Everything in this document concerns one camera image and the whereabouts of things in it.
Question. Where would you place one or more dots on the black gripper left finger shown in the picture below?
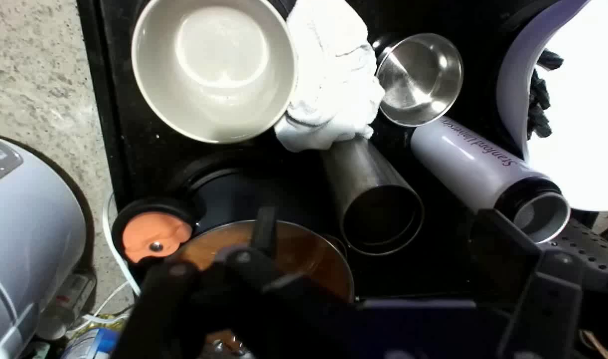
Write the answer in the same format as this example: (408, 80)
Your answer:
(197, 311)

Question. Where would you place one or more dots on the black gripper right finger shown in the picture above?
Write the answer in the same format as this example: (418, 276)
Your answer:
(544, 319)

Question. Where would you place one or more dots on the black electric stove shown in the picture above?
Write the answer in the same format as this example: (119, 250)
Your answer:
(151, 166)

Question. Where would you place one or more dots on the black perforated plate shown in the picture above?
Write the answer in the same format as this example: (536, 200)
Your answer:
(594, 256)

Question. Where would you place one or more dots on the orange round disc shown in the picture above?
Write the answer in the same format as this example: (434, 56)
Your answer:
(155, 236)

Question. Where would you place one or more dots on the blue capped plastic bottle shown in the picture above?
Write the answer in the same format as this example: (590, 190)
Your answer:
(95, 341)

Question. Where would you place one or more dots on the white insulated bottle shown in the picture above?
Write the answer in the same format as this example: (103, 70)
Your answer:
(476, 166)

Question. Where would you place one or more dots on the grey rounded appliance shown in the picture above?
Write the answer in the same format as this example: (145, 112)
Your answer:
(25, 232)

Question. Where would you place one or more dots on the stainless steel tumbler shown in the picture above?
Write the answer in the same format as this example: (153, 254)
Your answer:
(374, 200)

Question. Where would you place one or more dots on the large white mixing bowl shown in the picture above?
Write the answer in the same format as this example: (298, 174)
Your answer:
(576, 100)

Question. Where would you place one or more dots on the black knobbly object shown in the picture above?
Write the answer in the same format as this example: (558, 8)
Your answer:
(540, 96)

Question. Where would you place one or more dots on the grey-white round bowl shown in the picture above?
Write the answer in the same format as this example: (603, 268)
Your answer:
(215, 66)

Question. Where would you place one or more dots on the white crumpled cloth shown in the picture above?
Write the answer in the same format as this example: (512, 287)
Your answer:
(334, 72)

